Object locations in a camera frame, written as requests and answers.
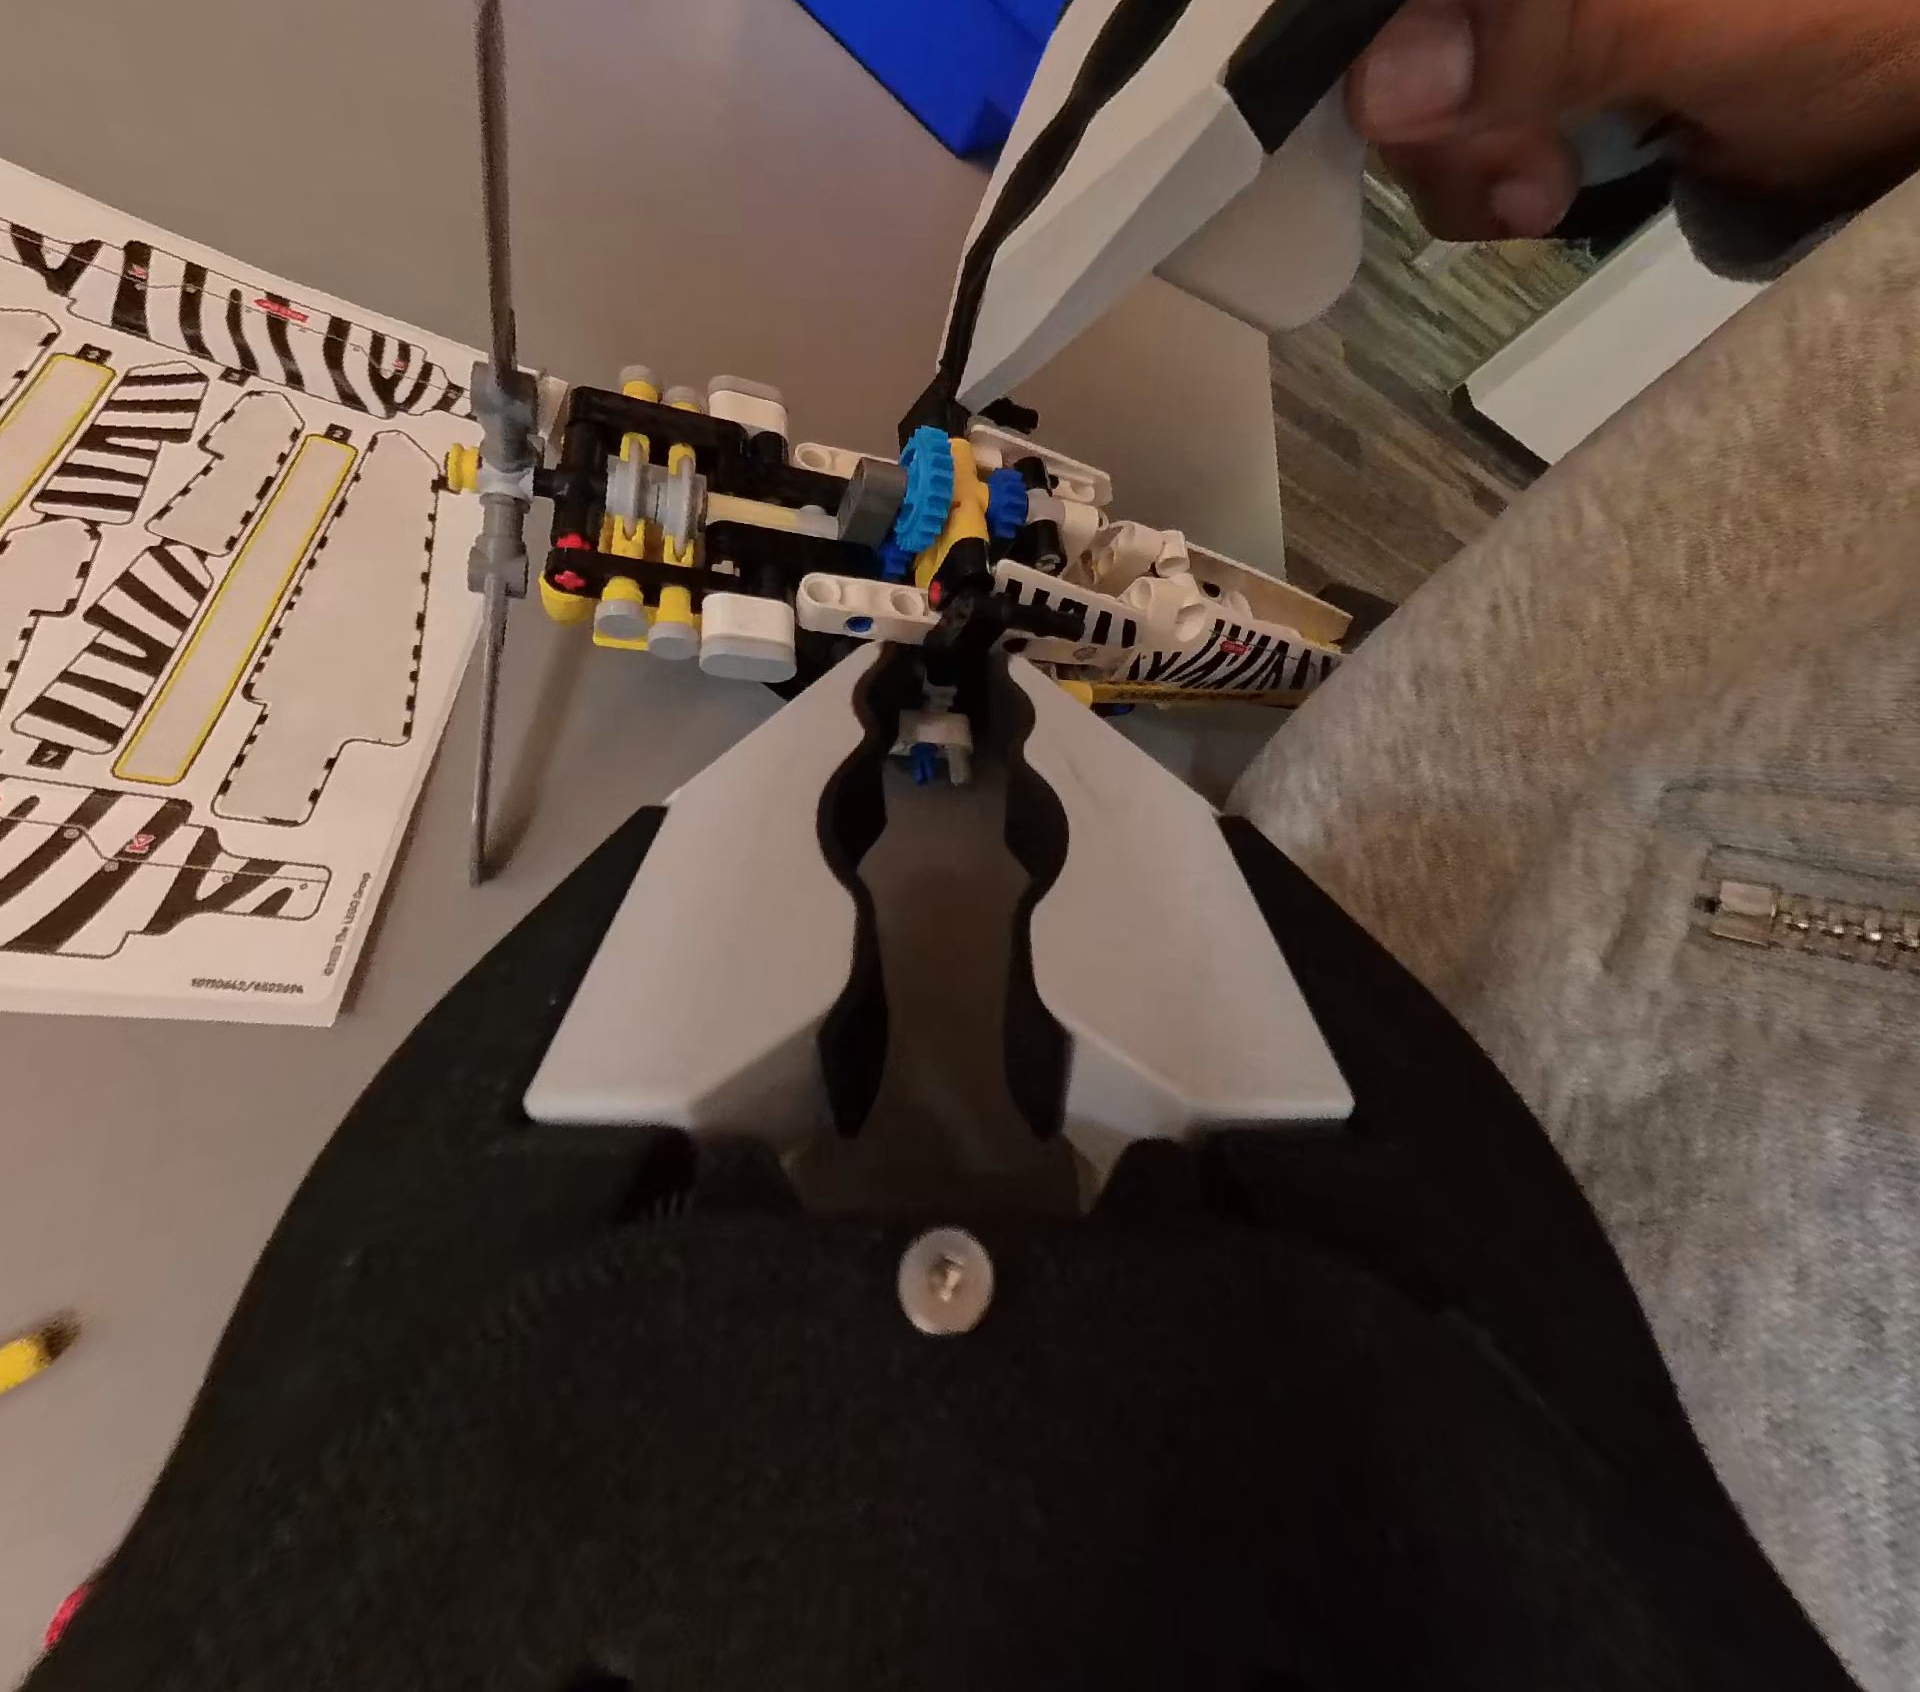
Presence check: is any lego propeller plane model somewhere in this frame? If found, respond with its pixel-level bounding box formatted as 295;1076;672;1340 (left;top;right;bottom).
443;0;1355;892

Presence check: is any pile of loose lego pieces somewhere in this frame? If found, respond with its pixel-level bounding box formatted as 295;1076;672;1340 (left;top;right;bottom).
0;1314;96;1656

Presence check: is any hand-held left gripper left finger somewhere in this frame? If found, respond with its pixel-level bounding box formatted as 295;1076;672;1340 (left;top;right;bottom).
523;642;901;1139

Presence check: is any zebra striped sticker sheet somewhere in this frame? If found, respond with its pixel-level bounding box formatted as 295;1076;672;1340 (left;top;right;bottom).
0;155;523;1031

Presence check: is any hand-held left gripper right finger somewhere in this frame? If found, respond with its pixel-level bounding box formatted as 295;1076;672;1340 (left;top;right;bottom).
982;655;1357;1145

